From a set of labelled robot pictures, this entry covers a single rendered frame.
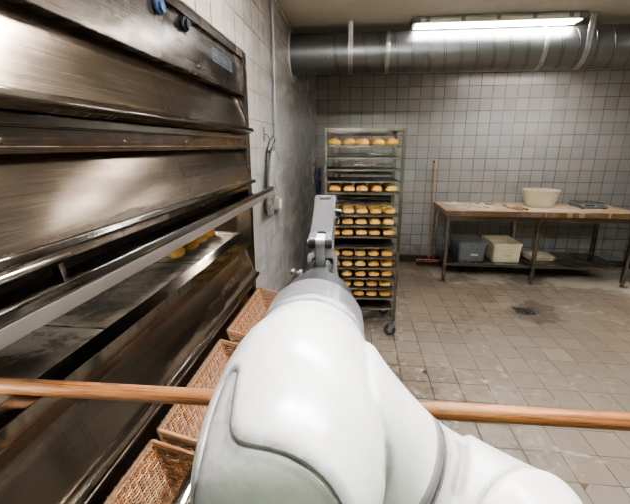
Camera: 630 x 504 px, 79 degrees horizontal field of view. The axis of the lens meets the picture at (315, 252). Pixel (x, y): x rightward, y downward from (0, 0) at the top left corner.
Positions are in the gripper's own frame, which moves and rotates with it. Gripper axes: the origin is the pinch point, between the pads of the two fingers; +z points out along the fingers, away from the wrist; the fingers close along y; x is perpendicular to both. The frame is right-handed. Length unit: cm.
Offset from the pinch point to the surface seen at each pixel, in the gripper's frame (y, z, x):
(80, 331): 31, 31, -66
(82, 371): 32, 16, -55
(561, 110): -61, 496, 270
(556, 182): 31, 496, 279
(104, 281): 7.5, 7.3, -40.3
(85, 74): -31, 32, -55
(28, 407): 31, 2, -55
